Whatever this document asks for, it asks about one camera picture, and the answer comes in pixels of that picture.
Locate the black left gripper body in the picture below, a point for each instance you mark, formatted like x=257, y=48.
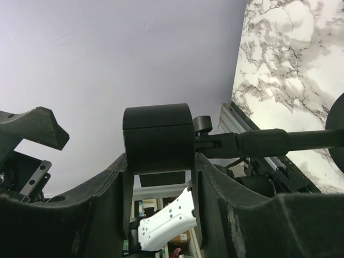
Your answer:
x=23, y=177

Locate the black clip microphone stand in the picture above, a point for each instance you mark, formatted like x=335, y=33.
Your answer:
x=165, y=138

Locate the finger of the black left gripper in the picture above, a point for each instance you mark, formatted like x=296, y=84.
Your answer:
x=38, y=125

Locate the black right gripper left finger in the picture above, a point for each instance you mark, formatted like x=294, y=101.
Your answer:
x=90, y=220

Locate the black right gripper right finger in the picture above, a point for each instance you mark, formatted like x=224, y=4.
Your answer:
x=233, y=221

